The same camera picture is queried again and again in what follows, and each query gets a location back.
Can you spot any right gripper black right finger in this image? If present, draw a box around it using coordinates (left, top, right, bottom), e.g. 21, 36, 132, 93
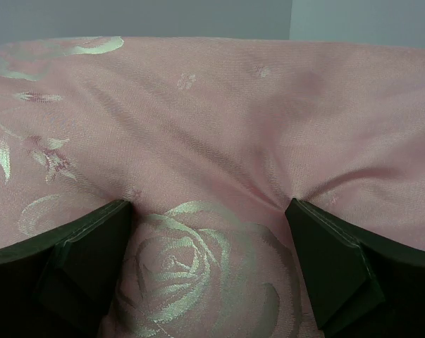
285, 199, 425, 338

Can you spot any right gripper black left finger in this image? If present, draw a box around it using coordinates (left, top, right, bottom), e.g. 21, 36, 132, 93
0, 200, 133, 337

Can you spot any pink floral pillowcase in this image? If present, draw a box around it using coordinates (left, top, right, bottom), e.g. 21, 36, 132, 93
0, 37, 425, 337

